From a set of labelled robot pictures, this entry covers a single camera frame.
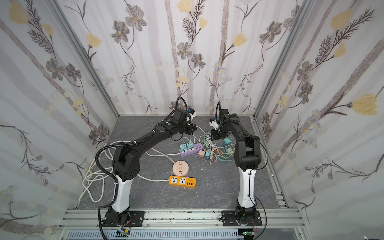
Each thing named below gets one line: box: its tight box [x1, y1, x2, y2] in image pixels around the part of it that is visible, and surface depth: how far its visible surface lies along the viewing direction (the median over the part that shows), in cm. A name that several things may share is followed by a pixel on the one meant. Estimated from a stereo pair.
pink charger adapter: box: [197, 149, 206, 158], surface depth 98 cm
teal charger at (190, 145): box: [186, 141, 194, 149], surface depth 96 cm
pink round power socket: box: [172, 160, 189, 176], surface depth 92 cm
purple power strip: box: [179, 142, 203, 157], surface depth 100 cm
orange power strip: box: [168, 175, 197, 189], surface depth 86 cm
